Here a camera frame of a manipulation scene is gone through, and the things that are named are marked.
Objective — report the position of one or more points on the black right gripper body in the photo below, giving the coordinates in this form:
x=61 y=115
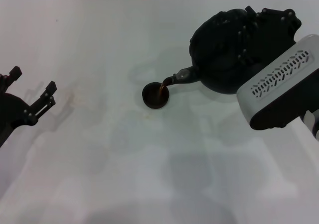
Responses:
x=276 y=32

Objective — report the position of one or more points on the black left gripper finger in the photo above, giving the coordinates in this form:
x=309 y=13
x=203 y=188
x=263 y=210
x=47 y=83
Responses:
x=46 y=98
x=15 y=72

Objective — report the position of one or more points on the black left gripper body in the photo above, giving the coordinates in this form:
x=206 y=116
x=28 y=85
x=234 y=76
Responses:
x=11 y=112

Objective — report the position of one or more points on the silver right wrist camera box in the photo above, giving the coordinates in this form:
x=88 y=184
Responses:
x=274 y=89

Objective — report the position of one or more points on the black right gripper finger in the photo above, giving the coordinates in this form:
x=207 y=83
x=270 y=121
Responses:
x=251 y=12
x=244 y=44

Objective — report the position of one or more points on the small dark brown teacup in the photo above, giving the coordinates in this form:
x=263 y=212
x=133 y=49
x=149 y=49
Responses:
x=149 y=98

